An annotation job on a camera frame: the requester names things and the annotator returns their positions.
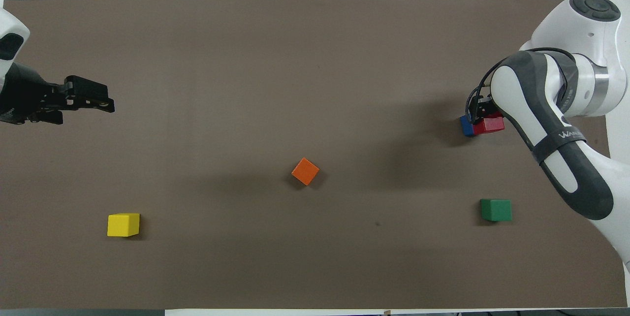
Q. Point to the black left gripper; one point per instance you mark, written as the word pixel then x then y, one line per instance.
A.
pixel 27 99

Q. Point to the red wooden block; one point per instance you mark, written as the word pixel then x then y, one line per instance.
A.
pixel 492 125

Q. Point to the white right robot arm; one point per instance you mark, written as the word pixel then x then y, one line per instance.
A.
pixel 566 124

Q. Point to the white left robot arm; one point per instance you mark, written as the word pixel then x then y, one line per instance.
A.
pixel 11 40

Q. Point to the blue wooden block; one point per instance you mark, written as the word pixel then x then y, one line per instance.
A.
pixel 466 127

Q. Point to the green wooden block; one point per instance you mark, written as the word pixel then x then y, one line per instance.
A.
pixel 496 210

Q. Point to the yellow wooden block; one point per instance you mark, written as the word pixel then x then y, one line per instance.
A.
pixel 123 225

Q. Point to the orange wooden block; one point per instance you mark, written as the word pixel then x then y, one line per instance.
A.
pixel 305 172

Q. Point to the brown table mat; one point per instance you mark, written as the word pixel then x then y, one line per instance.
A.
pixel 315 257

